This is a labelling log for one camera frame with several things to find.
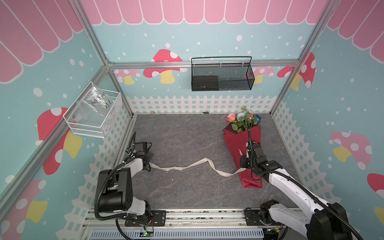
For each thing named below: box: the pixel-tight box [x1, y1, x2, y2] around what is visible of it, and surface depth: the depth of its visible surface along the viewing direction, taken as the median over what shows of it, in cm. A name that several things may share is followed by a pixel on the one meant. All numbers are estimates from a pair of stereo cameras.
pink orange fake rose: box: [226, 113, 237, 122], surface depth 115 cm
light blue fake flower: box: [231, 106, 255, 134], surface depth 112 cm
